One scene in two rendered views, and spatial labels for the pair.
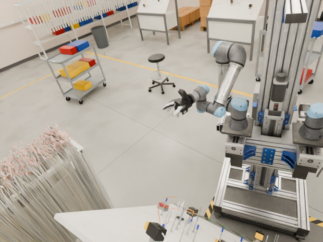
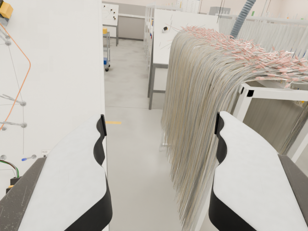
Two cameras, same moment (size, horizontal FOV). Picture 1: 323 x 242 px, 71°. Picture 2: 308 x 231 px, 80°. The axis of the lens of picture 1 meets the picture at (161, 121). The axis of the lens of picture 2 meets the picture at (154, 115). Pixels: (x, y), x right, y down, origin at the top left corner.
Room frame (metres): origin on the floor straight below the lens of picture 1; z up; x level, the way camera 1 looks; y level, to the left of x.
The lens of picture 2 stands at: (1.18, -0.15, 1.64)
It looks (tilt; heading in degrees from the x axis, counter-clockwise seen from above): 30 degrees down; 123
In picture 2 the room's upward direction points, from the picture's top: 7 degrees clockwise
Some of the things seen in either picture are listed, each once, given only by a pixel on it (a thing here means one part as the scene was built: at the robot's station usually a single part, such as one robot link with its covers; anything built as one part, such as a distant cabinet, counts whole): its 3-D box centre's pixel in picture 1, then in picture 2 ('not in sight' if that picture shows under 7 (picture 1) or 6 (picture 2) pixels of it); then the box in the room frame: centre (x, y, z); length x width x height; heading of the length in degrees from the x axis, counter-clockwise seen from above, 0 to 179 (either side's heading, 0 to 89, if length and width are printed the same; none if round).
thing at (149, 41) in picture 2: not in sight; (155, 34); (-2.89, 5.60, 0.90); 5.24 x 0.59 x 1.79; 130
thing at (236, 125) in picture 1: (238, 119); not in sight; (1.34, -0.59, 1.21); 0.15 x 0.15 x 0.10
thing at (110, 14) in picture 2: not in sight; (104, 24); (-6.05, 6.07, 0.83); 1.18 x 0.72 x 1.65; 40
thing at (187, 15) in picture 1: (183, 18); not in sight; (8.39, -1.47, 0.22); 1.20 x 0.80 x 0.44; 133
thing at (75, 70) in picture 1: (76, 73); not in sight; (4.61, 1.56, 0.54); 0.99 x 0.50 x 1.08; 142
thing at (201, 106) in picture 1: (203, 104); not in sight; (1.28, -0.31, 1.46); 0.11 x 0.08 x 0.11; 35
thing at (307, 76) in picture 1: (291, 56); not in sight; (3.44, -2.40, 0.54); 0.99 x 0.50 x 1.08; 34
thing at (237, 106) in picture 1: (238, 107); not in sight; (1.34, -0.59, 1.33); 0.13 x 0.12 x 0.14; 35
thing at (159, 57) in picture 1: (160, 72); not in sight; (4.23, -0.17, 0.34); 0.58 x 0.55 x 0.69; 161
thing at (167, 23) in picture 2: not in sight; (183, 63); (-0.37, 3.03, 0.83); 1.18 x 0.72 x 1.65; 40
